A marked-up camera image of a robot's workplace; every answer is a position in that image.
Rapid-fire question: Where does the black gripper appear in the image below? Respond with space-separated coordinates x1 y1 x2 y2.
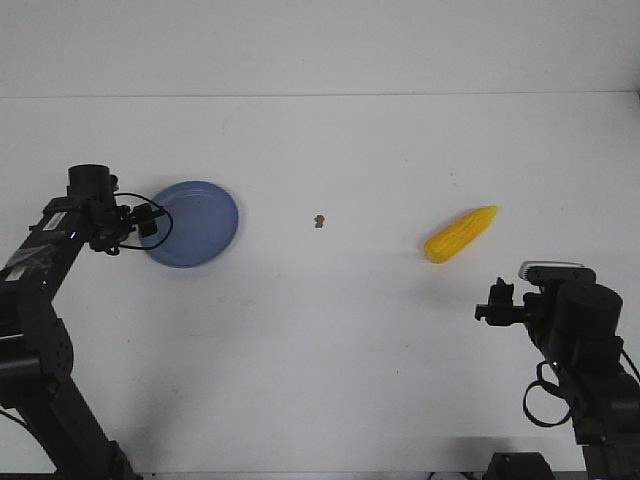
474 277 553 326
88 201 166 254

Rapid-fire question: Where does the yellow corn cob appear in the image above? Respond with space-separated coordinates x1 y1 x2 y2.
423 205 499 264

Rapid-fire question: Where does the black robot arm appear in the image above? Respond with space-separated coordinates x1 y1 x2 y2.
1 165 169 479
475 279 639 479

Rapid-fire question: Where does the blue round plate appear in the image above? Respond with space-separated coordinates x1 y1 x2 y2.
140 181 239 268

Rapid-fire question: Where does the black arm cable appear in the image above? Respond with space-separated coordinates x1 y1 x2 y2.
522 349 640 428
112 192 175 251

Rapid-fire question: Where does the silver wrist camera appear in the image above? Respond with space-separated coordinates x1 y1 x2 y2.
518 261 596 287

